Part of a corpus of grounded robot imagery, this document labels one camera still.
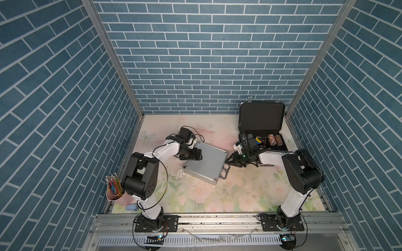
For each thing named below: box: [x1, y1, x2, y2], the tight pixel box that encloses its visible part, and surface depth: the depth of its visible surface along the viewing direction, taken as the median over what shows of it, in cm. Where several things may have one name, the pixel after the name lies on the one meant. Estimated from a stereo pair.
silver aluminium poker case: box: [182, 141, 229, 186], surface depth 92 cm
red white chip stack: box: [268, 133, 277, 146], surface depth 104 cm
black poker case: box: [238, 99, 288, 152], surface depth 104 cm
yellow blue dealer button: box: [255, 135, 263, 145], surface depth 106 cm
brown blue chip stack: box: [274, 134, 284, 147], surface depth 104 cm
